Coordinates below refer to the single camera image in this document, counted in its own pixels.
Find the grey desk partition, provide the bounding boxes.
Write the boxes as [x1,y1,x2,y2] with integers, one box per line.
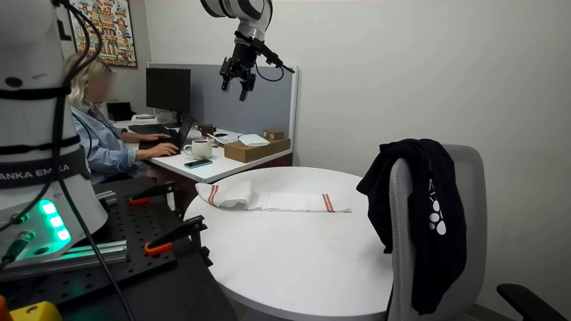
[147,62,299,153]

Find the person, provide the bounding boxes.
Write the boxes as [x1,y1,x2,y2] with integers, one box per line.
[62,53,180,186]

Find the colourful framed picture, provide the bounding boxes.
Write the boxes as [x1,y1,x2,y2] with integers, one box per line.
[67,0,138,68]

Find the white mug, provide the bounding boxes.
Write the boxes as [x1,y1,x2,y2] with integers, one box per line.
[182,139,214,161]

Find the white folded paper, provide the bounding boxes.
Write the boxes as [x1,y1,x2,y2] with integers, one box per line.
[237,133,271,147]

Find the black cable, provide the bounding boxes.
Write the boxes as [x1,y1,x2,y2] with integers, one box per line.
[54,169,137,321]

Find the white tea towel red stripes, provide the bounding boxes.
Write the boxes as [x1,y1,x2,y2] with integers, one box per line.
[195,180,352,214]

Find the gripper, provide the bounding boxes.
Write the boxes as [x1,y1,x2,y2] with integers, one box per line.
[220,37,260,103]

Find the black garment white print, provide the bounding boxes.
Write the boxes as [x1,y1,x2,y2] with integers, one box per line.
[356,138,468,317]

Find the black chair armrest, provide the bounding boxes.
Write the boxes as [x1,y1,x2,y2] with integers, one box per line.
[496,283,570,321]

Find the black clamp orange handle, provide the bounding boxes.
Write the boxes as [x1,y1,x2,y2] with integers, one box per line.
[143,215,214,268]
[128,182,177,207]

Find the yellow block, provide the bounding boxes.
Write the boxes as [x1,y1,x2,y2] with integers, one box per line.
[0,296,63,321]

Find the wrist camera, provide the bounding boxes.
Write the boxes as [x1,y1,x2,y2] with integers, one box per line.
[252,39,296,74]

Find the large cardboard box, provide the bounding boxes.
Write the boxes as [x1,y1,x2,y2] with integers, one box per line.
[223,136,292,164]

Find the grey office chair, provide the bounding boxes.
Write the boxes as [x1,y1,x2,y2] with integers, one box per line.
[385,144,488,321]

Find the white office desk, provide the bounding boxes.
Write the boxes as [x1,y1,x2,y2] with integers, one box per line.
[111,119,294,184]

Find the black monitor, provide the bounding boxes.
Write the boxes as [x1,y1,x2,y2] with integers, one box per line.
[145,67,192,126]

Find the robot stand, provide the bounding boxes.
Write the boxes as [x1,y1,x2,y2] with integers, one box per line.
[0,176,238,321]

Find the black laptop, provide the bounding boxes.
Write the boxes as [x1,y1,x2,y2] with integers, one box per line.
[138,113,196,155]

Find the black keyboard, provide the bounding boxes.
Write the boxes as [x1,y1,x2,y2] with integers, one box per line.
[128,123,173,135]

